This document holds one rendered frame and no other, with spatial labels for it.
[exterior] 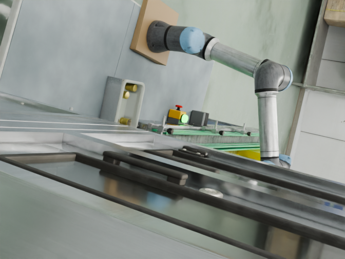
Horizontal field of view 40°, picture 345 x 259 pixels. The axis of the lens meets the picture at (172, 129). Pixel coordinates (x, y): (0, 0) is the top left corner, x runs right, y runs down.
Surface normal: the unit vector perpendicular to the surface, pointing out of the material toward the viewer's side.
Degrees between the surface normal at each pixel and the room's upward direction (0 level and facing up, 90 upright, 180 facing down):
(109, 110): 90
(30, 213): 90
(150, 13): 4
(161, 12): 4
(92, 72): 0
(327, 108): 90
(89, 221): 90
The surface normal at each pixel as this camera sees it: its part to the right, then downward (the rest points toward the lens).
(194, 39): 0.75, 0.18
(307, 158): -0.47, -0.02
